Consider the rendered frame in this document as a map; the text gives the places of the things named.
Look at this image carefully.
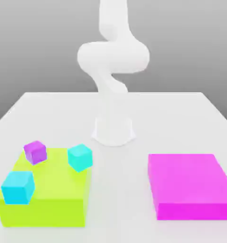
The small turquoise cube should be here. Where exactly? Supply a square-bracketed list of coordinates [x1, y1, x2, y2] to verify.
[67, 143, 93, 173]

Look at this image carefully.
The small purple cube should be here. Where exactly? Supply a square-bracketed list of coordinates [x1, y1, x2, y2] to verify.
[23, 140, 47, 166]

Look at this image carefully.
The small sky blue cube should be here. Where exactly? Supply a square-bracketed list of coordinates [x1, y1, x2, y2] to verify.
[0, 170, 36, 205]

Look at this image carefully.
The large lime green box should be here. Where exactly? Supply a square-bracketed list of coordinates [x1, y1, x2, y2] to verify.
[0, 147, 93, 228]

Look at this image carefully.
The large magenta box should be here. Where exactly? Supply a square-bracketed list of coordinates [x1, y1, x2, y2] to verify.
[148, 153, 227, 221]

